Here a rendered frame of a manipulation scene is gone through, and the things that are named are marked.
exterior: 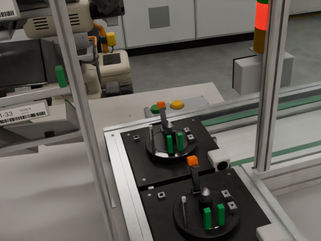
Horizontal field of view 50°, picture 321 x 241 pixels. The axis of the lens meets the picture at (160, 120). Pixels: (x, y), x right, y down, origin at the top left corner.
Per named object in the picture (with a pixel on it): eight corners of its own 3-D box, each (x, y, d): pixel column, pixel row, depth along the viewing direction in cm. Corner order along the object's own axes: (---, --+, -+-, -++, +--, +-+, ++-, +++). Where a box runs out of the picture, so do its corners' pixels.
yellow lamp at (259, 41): (248, 47, 74) (250, 25, 71) (269, 43, 75) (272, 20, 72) (260, 55, 70) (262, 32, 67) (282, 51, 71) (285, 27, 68)
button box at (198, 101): (145, 122, 119) (144, 106, 115) (203, 109, 122) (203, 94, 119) (150, 133, 113) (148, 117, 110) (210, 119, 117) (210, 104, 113)
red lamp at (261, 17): (250, 24, 71) (251, 0, 69) (272, 20, 72) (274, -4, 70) (262, 31, 67) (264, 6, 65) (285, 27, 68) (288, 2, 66)
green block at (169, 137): (167, 150, 90) (165, 135, 88) (172, 149, 90) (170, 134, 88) (168, 153, 89) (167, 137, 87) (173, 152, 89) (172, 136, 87)
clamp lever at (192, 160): (191, 188, 77) (186, 156, 76) (199, 186, 78) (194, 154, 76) (196, 194, 74) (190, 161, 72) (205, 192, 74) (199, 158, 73)
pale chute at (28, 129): (46, 146, 97) (45, 130, 98) (93, 140, 97) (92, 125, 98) (2, 127, 69) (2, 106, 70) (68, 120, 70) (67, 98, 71)
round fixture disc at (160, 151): (140, 138, 99) (140, 132, 98) (187, 127, 102) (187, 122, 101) (152, 169, 88) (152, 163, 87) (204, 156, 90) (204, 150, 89)
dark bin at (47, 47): (25, 86, 84) (20, 55, 83) (79, 79, 85) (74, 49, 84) (-32, 93, 57) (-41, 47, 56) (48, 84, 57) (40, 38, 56)
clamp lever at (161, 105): (160, 127, 98) (156, 101, 96) (167, 126, 99) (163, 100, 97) (164, 130, 95) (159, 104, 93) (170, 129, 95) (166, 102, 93)
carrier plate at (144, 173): (121, 137, 104) (120, 132, 102) (197, 121, 108) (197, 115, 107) (138, 193, 84) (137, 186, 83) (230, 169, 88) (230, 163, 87)
